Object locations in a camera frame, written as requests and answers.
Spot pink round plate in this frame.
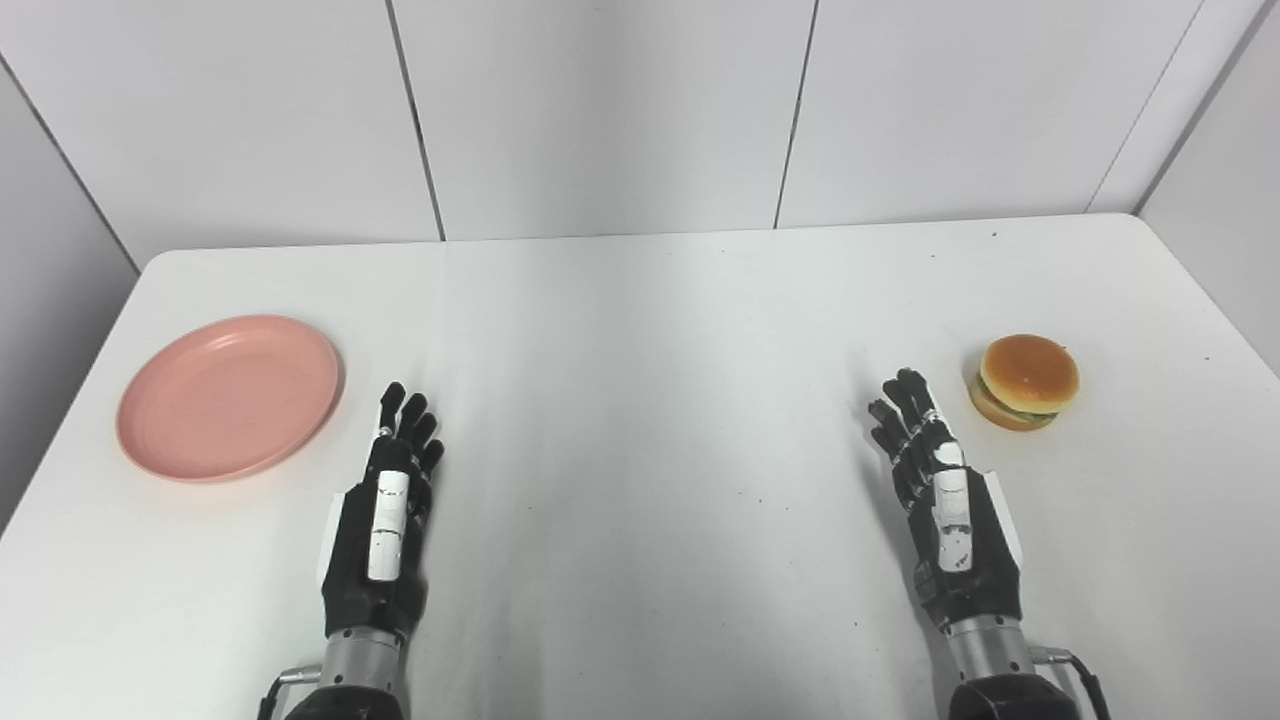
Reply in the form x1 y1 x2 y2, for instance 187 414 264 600
116 315 345 485

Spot toy hamburger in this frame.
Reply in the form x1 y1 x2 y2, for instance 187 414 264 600
967 334 1081 432

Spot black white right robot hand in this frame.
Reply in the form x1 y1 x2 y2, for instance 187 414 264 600
868 368 1027 633

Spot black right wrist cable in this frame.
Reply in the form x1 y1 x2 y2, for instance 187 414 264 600
1030 647 1112 720

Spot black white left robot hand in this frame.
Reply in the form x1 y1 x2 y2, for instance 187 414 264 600
319 382 446 642

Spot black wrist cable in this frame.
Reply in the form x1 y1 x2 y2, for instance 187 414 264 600
1030 647 1112 720
257 664 324 720

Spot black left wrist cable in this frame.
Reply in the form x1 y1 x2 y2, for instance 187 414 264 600
257 664 324 720

